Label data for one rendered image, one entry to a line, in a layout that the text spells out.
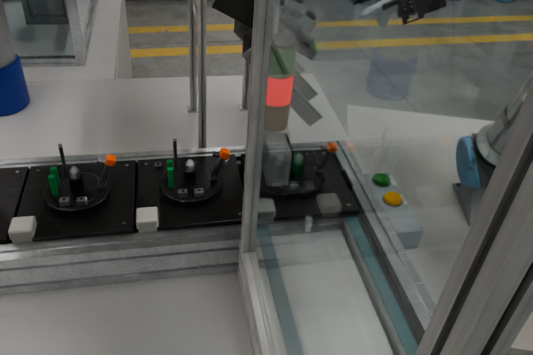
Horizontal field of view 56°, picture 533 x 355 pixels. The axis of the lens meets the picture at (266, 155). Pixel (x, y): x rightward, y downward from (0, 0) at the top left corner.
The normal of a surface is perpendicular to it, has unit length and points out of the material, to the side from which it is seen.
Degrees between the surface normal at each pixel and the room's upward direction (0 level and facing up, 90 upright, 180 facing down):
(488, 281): 90
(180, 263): 90
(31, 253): 0
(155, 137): 0
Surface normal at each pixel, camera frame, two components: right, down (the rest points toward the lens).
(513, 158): -0.98, 0.06
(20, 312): 0.07, -0.80
